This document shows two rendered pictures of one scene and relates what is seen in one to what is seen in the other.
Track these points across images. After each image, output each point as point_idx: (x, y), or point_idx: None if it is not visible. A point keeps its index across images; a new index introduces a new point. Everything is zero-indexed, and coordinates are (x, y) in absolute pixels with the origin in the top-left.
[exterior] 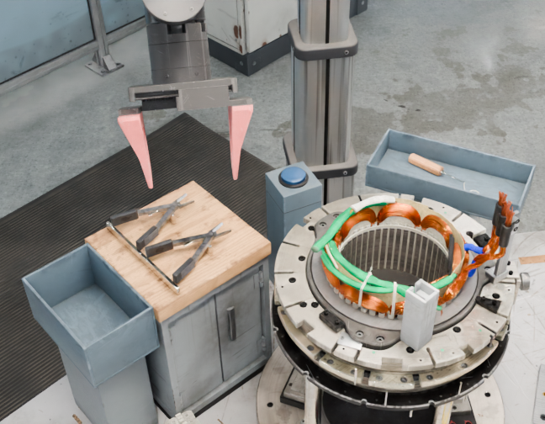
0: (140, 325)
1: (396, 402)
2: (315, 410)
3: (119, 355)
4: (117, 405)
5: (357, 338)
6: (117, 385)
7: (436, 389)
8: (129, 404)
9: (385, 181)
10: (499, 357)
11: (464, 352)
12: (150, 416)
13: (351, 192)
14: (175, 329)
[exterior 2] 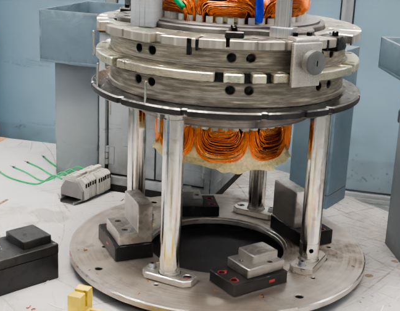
0: (85, 25)
1: (105, 88)
2: (129, 164)
3: (64, 43)
4: (66, 118)
5: (118, 12)
6: (70, 94)
7: (140, 97)
8: (76, 128)
9: (386, 57)
10: (219, 111)
11: (171, 56)
12: (92, 164)
13: None
14: None
